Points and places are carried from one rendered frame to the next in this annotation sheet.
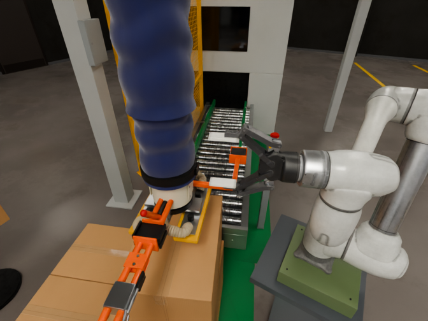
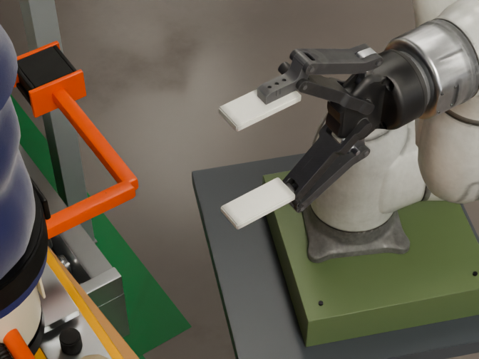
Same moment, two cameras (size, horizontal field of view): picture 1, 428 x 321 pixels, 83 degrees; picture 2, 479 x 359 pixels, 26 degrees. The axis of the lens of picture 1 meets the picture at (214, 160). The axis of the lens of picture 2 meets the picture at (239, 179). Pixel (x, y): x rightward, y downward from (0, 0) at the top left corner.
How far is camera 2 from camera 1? 0.58 m
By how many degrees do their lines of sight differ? 35
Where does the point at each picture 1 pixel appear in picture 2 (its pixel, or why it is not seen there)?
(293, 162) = (410, 81)
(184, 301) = not seen: outside the picture
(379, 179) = not seen: outside the picture
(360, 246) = not seen: hidden behind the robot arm
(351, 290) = (465, 253)
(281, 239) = (241, 240)
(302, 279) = (366, 303)
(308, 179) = (447, 100)
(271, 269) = (277, 330)
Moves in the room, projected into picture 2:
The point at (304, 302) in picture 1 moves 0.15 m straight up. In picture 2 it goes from (391, 350) to (401, 300)
